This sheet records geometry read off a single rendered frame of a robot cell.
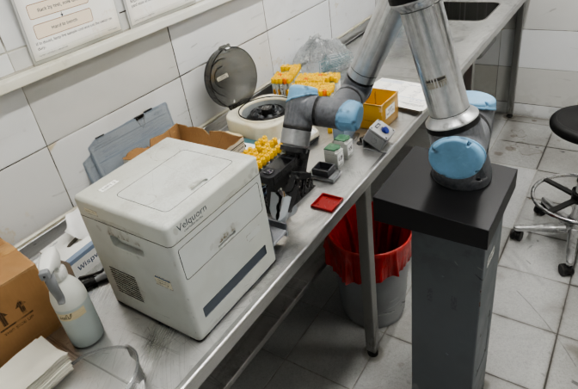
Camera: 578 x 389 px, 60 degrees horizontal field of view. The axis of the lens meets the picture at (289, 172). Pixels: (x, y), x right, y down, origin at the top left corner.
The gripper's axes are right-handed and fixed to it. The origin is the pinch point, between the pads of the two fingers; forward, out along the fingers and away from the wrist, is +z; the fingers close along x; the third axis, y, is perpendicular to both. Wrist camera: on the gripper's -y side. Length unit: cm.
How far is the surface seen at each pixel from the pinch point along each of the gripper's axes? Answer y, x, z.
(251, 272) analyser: -14.6, -4.4, 9.0
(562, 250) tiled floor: 161, -57, 14
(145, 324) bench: -30.3, 10.5, 22.8
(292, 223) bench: 8.0, 0.2, 0.8
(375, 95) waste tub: 64, 8, -40
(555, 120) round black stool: 130, -46, -43
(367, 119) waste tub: 55, 5, -31
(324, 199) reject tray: 19.1, -2.3, -5.9
